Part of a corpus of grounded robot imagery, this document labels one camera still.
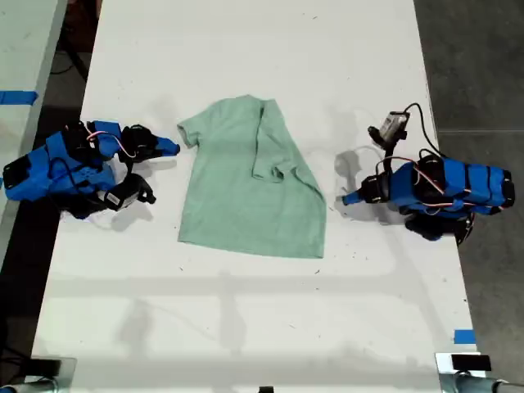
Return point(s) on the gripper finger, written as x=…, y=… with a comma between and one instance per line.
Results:
x=167, y=146
x=353, y=197

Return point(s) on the pale green T-shirt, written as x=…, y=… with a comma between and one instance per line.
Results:
x=245, y=192

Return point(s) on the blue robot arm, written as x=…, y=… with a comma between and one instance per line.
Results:
x=53, y=172
x=458, y=184

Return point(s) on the blue tape strip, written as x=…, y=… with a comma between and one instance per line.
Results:
x=464, y=336
x=16, y=97

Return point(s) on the white side table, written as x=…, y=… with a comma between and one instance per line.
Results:
x=20, y=61

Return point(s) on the metal plate with black box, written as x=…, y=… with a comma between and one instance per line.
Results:
x=466, y=362
x=51, y=365

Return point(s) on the metal tube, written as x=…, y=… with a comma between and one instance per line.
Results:
x=483, y=384
x=28, y=387

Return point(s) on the black camera box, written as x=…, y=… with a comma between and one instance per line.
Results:
x=125, y=195

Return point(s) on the silver camera box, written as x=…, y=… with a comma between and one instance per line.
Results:
x=392, y=126

